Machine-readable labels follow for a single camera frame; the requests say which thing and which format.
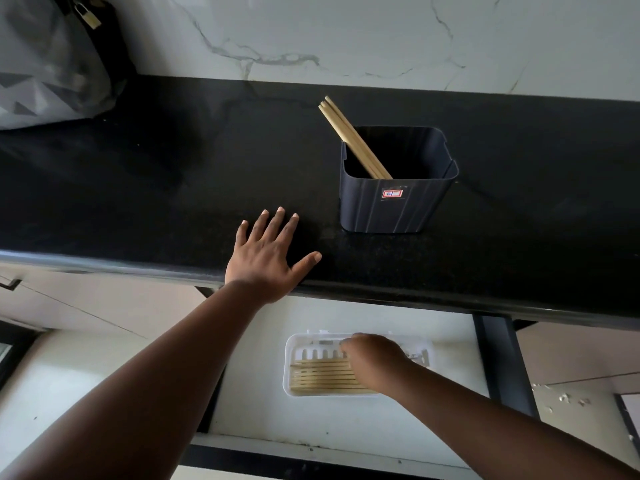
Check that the person's left middle finger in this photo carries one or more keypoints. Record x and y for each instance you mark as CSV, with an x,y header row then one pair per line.
x,y
274,225

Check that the dark blue ribbed plastic container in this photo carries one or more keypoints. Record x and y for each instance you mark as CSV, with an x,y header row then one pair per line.
x,y
395,204

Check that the white plastic slotted tray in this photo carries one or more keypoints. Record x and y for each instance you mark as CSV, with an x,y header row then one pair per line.
x,y
300,349

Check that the grey patterned backpack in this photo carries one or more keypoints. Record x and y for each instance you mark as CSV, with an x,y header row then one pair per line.
x,y
47,64

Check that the person's right fingers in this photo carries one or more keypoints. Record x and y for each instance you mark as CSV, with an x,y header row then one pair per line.
x,y
351,344

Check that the person's right hand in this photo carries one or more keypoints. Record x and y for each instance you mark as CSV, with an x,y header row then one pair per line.
x,y
377,364

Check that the person's left little finger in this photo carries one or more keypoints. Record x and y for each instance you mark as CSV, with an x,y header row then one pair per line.
x,y
241,233

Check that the white debris crumbs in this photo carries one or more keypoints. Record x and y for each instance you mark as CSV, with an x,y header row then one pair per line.
x,y
564,397

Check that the black metal frame post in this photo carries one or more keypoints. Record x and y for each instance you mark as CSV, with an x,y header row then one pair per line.
x,y
505,364

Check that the small brass padlock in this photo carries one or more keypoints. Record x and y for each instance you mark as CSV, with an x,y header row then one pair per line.
x,y
88,17

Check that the row of wooden chopsticks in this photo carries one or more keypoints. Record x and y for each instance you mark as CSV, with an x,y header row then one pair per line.
x,y
320,377

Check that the person's left thumb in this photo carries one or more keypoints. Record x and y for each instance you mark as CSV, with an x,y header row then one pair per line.
x,y
306,267

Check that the person's left forearm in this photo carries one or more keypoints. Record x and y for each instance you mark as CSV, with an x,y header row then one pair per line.
x,y
150,389

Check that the person's right forearm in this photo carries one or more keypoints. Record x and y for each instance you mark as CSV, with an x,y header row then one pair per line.
x,y
500,434

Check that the person's left hand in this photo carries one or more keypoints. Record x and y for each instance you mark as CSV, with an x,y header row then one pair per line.
x,y
257,267

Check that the wooden chopstick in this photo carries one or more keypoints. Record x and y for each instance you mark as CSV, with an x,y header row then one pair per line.
x,y
352,138
348,142
356,134

